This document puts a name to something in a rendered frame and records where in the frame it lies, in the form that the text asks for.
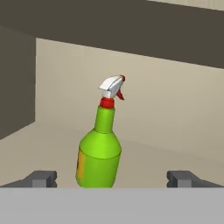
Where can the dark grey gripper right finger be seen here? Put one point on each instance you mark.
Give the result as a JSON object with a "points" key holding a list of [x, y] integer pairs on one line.
{"points": [[182, 178]]}

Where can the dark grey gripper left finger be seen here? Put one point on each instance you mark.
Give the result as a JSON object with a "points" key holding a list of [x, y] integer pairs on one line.
{"points": [[40, 178]]}

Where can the green spray bottle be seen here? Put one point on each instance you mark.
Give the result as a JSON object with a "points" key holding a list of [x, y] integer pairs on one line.
{"points": [[99, 154]]}

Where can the dark brown cabinet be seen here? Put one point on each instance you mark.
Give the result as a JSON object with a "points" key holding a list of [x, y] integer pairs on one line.
{"points": [[87, 23]]}

